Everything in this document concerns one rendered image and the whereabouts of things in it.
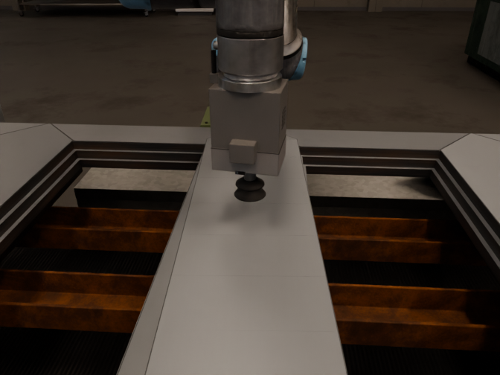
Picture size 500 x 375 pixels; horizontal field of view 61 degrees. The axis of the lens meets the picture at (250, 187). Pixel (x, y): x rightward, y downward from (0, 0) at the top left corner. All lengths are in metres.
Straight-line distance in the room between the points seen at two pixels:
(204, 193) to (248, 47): 0.27
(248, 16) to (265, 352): 0.33
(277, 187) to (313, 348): 0.31
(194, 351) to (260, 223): 0.22
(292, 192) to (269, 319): 0.26
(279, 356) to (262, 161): 0.22
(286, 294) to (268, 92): 0.22
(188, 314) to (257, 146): 0.20
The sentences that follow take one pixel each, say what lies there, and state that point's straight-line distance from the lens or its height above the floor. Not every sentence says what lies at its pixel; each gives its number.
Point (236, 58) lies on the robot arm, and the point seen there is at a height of 1.09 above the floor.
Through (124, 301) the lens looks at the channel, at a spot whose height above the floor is 0.68.
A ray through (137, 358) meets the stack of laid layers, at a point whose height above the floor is 0.87.
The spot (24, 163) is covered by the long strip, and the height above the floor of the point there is 0.87.
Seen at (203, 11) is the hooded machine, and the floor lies 0.08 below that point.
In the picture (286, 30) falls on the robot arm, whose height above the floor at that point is 1.02.
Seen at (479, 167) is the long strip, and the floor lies 0.87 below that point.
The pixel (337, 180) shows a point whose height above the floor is 0.68.
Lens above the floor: 1.19
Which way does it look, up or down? 29 degrees down
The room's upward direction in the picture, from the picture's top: straight up
